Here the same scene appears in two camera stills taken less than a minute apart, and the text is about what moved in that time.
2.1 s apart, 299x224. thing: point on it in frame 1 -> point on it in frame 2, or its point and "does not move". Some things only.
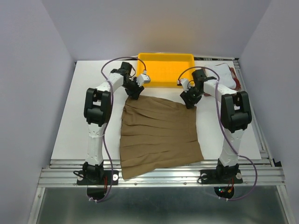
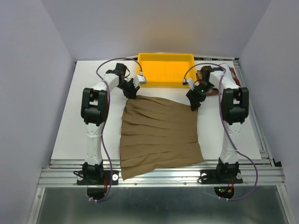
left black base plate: (97, 178) does not move
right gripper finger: (189, 99) -> (195, 102)
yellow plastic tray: (165, 69) does not move
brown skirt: (155, 133) does not move
